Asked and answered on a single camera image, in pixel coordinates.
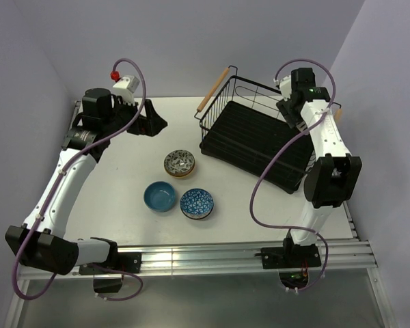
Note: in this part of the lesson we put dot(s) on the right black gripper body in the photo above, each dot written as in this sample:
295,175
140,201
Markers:
290,113

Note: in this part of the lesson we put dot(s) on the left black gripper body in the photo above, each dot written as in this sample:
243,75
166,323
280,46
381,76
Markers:
143,126

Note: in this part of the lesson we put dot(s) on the plain blue bowl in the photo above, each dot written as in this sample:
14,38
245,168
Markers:
159,196

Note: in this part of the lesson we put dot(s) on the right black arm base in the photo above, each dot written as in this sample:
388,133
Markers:
291,256

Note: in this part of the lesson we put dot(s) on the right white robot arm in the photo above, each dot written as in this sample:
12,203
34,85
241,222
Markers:
335,171

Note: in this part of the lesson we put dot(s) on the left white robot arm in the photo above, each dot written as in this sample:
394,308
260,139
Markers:
39,242

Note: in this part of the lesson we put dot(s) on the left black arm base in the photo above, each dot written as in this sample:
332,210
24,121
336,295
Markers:
126,265

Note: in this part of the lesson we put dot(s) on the blue triangle pattern bowl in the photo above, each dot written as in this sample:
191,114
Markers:
196,203

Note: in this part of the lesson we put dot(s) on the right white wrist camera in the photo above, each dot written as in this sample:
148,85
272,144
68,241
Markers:
284,86

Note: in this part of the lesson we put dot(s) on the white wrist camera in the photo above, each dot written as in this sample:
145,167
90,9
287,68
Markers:
284,86
125,86

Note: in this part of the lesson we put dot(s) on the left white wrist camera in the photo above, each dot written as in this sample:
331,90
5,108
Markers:
125,86

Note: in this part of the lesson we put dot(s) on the right wooden rack handle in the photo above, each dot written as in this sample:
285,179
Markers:
337,115

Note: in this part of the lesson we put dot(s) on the wooden rack handle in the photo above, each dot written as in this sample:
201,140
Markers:
337,115
213,89

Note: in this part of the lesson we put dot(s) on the black wire dish rack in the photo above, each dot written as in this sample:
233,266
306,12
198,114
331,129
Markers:
243,127

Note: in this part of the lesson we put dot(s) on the left wooden rack handle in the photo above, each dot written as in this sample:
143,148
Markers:
213,89

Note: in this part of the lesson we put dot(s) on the aluminium mounting rail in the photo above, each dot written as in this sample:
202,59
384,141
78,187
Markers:
238,258

